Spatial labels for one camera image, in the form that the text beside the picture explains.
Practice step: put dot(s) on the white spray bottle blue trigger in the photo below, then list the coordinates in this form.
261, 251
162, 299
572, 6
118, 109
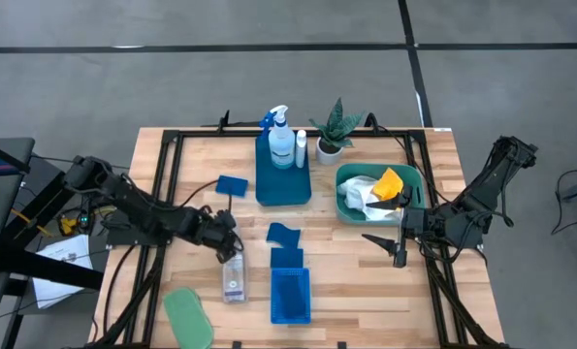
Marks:
282, 150

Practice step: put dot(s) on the yellow plug connector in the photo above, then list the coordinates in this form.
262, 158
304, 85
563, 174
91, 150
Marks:
68, 226

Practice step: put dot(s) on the white cloth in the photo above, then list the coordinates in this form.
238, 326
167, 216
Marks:
358, 194

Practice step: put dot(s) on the yellow cloth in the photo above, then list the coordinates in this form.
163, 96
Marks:
389, 184

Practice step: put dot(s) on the black aluminium table frame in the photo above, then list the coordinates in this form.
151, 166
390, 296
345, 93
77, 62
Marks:
210, 132

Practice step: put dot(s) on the blue slotted plastic basket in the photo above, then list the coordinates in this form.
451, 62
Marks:
290, 272

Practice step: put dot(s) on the dark blue plastic tray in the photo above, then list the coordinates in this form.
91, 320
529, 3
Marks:
283, 186

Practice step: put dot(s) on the green plant in white pot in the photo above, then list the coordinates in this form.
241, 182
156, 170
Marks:
336, 127

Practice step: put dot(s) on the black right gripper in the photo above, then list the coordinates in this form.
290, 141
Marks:
416, 224

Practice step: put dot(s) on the dark blue cloth piece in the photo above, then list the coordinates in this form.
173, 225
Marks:
283, 237

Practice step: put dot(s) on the white lotion bottle blue label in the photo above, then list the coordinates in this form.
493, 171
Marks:
301, 150

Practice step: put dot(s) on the green cloth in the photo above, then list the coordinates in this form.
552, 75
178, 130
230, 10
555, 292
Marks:
188, 317

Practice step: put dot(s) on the black box green light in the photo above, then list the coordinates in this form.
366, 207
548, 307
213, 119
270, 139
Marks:
83, 222

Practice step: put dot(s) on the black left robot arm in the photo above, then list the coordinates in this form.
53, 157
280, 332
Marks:
133, 203

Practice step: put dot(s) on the white paper sheets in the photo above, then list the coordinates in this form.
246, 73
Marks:
60, 271

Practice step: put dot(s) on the square blue sponge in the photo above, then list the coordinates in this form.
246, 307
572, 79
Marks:
286, 258

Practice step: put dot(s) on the clear spray bottle white trigger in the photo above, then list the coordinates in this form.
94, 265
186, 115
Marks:
234, 283

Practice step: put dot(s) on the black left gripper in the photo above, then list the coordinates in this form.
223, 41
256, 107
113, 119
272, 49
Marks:
217, 232

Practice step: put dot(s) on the black table clamp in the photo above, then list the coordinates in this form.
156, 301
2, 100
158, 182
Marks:
342, 345
237, 345

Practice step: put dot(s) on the dark grey desk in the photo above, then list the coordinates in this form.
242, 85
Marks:
2, 218

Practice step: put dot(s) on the teal plastic bin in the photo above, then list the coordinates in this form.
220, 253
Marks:
414, 181

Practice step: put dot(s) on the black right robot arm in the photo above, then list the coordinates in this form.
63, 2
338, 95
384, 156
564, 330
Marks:
472, 213

